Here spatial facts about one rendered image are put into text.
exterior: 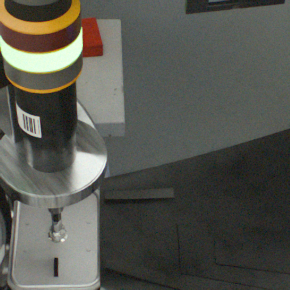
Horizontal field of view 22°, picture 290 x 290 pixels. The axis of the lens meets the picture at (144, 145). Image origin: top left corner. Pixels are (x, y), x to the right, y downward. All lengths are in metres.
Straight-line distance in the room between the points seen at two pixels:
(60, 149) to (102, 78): 0.69
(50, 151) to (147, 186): 0.13
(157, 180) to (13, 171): 0.14
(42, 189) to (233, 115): 1.04
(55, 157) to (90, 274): 0.10
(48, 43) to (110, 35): 0.83
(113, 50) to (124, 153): 0.39
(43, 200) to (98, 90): 0.67
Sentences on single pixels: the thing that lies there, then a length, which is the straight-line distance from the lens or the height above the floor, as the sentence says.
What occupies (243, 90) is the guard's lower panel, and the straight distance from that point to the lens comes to 1.42.
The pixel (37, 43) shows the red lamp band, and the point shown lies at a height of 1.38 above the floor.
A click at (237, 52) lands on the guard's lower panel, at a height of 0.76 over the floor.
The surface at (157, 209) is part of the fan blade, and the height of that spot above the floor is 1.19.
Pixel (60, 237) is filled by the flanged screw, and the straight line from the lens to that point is 0.53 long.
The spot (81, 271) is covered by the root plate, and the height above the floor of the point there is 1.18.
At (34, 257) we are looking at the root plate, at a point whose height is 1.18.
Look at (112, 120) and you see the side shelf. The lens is 1.07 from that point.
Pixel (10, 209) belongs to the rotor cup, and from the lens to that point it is 0.58.
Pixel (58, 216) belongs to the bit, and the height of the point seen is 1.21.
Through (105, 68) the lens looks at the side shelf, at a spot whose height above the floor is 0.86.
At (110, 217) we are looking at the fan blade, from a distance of 0.54.
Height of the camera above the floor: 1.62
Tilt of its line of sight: 47 degrees down
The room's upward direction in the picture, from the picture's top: 3 degrees clockwise
